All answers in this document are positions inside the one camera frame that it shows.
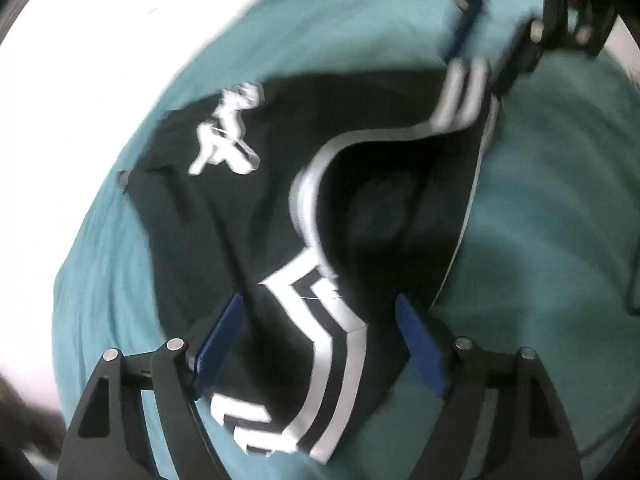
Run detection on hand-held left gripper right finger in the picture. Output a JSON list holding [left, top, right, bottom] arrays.
[[395, 294, 583, 480]]

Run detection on teal cloth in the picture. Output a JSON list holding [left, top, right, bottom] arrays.
[[52, 0, 640, 480]]

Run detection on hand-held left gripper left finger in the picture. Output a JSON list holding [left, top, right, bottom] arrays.
[[57, 293, 244, 480]]

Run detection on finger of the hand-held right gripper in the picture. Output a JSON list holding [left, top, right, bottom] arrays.
[[492, 0, 622, 98], [429, 0, 501, 63]]

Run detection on black shorts with white stripes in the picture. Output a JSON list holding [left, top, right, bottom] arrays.
[[120, 57, 501, 463]]

